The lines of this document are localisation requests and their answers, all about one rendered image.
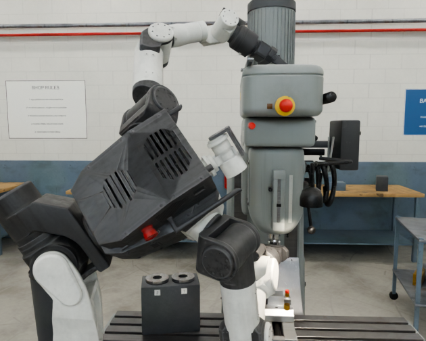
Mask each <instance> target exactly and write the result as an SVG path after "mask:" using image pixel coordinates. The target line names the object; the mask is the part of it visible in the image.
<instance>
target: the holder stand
mask: <svg viewBox="0 0 426 341"><path fill-rule="evenodd" d="M141 319H142V335H150V334H169V333H179V332H197V331H200V284H199V279H198V276H197V273H190V272H178V273H175V274H173V275H167V274H164V273H153V274H150V275H147V276H143V277H142V283H141Z"/></svg>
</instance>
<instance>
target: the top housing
mask: <svg viewBox="0 0 426 341"><path fill-rule="evenodd" d="M323 75H324V71H323V69H322V68H321V67H320V66H318V65H314V64H267V65H253V66H248V67H246V68H245V69H244V70H243V72H242V76H241V83H240V116H241V117H242V118H244V119H245V118H247V117H313V116H318V115H320V114H321V112H322V111H323V81H324V78H323ZM283 96H288V97H290V98H292V99H293V100H294V102H295V109H294V111H293V112H292V113H291V114H290V115H288V116H281V115H279V114H277V112H276V110H275V102H276V101H277V100H278V99H279V98H280V97H283ZM267 104H273V108H272V109H267Z"/></svg>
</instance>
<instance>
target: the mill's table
mask: <svg viewBox="0 0 426 341"><path fill-rule="evenodd" d="M223 319H224V313H200V331H197V332H179V333H169V334H150V335H142V319H141V311H117V312H116V313H114V314H113V315H112V317H111V319H110V320H109V321H108V323H107V325H106V326H105V328H104V329H103V341H220V337H219V331H218V329H219V326H220V323H221V321H222V320H223ZM294 325H295V331H296V334H297V338H298V341H426V340H425V339H424V337H422V335H420V333H418V331H417V330H416V329H415V328H414V327H413V326H412V325H411V323H410V322H409V321H407V320H405V318H403V317H357V316H328V315H294Z"/></svg>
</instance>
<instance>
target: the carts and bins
mask: <svg viewBox="0 0 426 341"><path fill-rule="evenodd" d="M395 219H396V226H395V240H394V265H393V269H392V271H393V278H392V291H391V292H390V293H389V297H390V298H391V299H392V300H396V299H397V298H398V294H397V292H396V278H398V280H399V281H400V283H401V284H402V286H403V288H404V289H405V291H406V293H407V294H408V296H409V297H410V299H411V300H412V302H413V304H414V305H415V311H414V323H413V327H414V328H415V329H416V330H417V331H418V333H419V311H420V307H426V263H423V245H424V242H425V243H426V218H414V217H400V216H395ZM400 224H401V225H402V226H403V227H404V228H405V229H406V230H407V231H408V232H409V233H410V234H411V235H412V236H413V237H414V238H415V239H416V240H417V241H418V242H419V244H418V255H417V269H416V270H410V269H397V266H398V241H399V228H400ZM28 274H29V275H28V276H29V278H30V285H31V290H32V301H33V306H34V316H35V321H36V327H37V337H38V341H53V324H52V312H53V299H52V298H51V297H50V295H48V293H46V291H45V290H44V289H43V288H42V286H40V285H39V284H38V283H36V282H35V281H34V279H33V278H32V276H31V274H30V270H29V272H28Z"/></svg>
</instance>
